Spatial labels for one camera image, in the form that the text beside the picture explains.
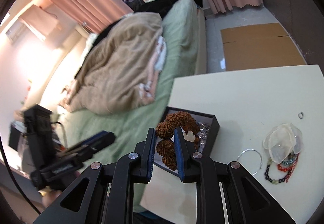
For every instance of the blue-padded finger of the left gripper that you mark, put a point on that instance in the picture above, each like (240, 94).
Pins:
(93, 141)

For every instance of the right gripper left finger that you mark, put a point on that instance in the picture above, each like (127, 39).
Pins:
(146, 151)

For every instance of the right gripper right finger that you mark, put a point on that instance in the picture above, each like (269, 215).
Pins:
(188, 170)

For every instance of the black jewelry box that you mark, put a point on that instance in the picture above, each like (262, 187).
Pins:
(200, 128)

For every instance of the person's right hand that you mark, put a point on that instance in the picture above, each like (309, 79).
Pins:
(49, 196)

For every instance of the thin silver bangle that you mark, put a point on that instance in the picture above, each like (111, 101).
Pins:
(251, 160)

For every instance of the beige comforter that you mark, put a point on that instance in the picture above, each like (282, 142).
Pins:
(122, 71)

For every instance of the green bed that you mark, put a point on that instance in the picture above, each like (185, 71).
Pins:
(185, 33)

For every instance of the brown cardboard sheet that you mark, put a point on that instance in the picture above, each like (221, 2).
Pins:
(259, 46)

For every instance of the black clothing on bed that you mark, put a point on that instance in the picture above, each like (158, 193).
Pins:
(162, 7)

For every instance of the wall air conditioner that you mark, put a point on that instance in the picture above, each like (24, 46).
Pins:
(15, 31)

